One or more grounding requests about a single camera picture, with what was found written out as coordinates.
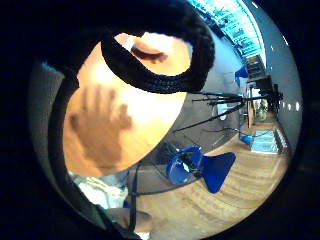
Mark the black tripod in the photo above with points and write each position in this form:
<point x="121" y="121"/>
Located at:
<point x="226" y="100"/>

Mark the blue chair with wooden legs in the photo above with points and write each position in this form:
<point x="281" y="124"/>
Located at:
<point x="241" y="72"/>

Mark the blue plastic chair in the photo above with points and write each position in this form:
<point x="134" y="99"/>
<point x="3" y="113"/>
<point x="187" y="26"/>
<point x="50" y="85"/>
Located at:
<point x="213" y="168"/>

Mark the green potted plant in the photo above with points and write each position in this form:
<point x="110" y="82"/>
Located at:
<point x="261" y="111"/>

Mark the the person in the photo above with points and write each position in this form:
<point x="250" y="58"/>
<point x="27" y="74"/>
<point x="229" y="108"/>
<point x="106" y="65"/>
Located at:
<point x="41" y="110"/>

